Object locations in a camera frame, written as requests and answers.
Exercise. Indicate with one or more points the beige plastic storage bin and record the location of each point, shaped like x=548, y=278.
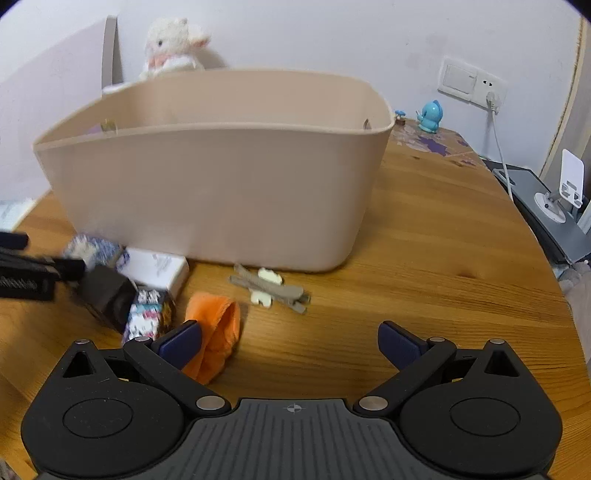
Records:
x=266, y=168

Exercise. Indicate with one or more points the white small carton box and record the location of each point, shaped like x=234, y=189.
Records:
x=154, y=269

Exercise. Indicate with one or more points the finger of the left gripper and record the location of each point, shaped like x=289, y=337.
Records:
x=13, y=240
x=30, y=278

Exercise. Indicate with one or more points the gold foil snack box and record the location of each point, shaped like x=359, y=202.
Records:
x=109, y=122

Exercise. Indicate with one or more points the white wall switch socket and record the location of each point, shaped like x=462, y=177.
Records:
x=471, y=84

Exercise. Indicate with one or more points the white phone stand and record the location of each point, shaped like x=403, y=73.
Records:
x=570, y=189

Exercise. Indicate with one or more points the white plush lamb toy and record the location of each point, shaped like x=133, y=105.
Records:
x=172, y=45

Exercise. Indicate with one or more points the blue cartoon figurine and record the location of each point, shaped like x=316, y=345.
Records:
x=430, y=116

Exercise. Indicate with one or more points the brown floral table mat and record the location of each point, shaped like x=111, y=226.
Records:
x=446, y=144

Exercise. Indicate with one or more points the black cube box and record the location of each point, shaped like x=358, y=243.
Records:
x=108, y=295

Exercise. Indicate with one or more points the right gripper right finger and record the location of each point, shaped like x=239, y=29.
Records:
x=417, y=361

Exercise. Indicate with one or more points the hello kitty card box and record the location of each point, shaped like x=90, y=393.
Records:
x=151, y=314

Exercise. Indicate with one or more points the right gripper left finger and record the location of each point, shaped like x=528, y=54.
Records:
x=160, y=363

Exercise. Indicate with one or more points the blue white patterned box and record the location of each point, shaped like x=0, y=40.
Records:
x=93, y=251

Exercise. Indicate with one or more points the orange fuzzy scrunchie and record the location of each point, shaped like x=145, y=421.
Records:
x=220, y=320

